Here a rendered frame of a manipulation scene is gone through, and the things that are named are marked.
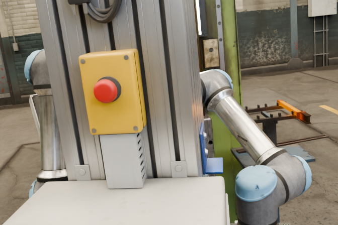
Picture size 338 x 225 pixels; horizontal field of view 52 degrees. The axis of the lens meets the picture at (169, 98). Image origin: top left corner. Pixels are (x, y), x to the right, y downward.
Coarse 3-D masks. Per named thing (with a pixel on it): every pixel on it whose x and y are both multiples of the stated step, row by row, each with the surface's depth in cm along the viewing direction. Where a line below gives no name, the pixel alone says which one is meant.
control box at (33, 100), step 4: (32, 96) 178; (36, 96) 179; (32, 100) 177; (36, 100) 178; (32, 104) 177; (36, 104) 177; (32, 108) 179; (36, 108) 176; (32, 112) 182; (36, 112) 176; (36, 116) 175; (36, 120) 176; (36, 124) 179
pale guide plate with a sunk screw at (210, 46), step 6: (204, 42) 212; (210, 42) 213; (216, 42) 213; (204, 48) 213; (210, 48) 214; (216, 48) 214; (204, 54) 214; (210, 54) 214; (216, 54) 215; (204, 60) 215; (210, 60) 215; (216, 60) 215; (210, 66) 216; (216, 66) 216
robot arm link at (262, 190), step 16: (240, 176) 101; (256, 176) 99; (272, 176) 98; (240, 192) 98; (256, 192) 96; (272, 192) 96; (288, 192) 101; (240, 208) 100; (256, 208) 97; (272, 208) 97; (256, 224) 98
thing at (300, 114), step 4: (280, 100) 212; (280, 104) 210; (284, 104) 203; (288, 104) 202; (288, 108) 197; (292, 108) 193; (296, 108) 193; (296, 112) 187; (300, 112) 182; (304, 112) 180; (300, 116) 183; (304, 116) 179; (308, 116) 175; (300, 120) 183; (304, 120) 179; (308, 120) 176
